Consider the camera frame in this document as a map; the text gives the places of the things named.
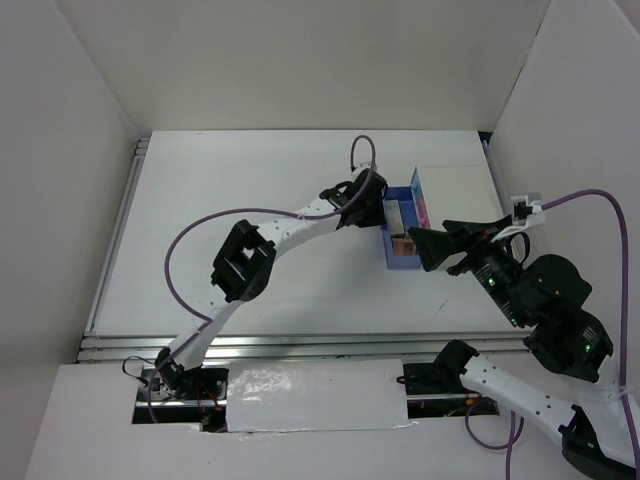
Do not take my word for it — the pink drawer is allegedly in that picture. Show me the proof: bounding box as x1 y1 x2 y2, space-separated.
415 197 430 229

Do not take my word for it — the peach four-pan palette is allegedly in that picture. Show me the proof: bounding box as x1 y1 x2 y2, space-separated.
391 237 416 257

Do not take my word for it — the blue drawer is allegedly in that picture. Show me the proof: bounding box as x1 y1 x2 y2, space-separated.
410 167 422 201

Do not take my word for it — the brown long eyeshadow palette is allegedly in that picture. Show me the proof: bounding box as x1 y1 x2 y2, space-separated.
384 199 405 238

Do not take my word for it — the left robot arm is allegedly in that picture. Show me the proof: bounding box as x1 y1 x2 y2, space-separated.
155 168 388 399

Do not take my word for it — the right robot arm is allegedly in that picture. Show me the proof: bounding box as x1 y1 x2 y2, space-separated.
408 217 639 479

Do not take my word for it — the white drawer cabinet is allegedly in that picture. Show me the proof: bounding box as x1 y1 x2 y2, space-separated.
417 165 503 231

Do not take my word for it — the white cover plate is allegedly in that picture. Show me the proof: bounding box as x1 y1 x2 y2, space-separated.
226 360 411 433

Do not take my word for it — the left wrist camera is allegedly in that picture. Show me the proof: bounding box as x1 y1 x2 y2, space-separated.
352 162 371 174

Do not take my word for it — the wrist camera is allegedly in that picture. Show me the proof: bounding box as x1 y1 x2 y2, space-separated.
352 162 371 174
492 192 546 243

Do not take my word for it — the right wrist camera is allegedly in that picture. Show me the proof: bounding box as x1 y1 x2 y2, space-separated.
492 192 546 243

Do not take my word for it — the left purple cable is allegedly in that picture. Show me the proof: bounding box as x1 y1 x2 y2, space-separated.
144 135 377 424

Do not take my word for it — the aluminium rail frame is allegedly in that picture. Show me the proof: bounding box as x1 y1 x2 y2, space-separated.
77 131 524 364

